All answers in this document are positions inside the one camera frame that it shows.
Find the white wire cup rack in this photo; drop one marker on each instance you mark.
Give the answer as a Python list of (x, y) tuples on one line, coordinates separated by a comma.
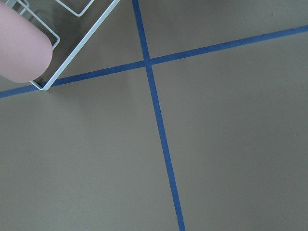
[(68, 24)]

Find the pink cup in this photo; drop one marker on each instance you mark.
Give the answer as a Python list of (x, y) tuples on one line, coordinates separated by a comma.
[(25, 51)]

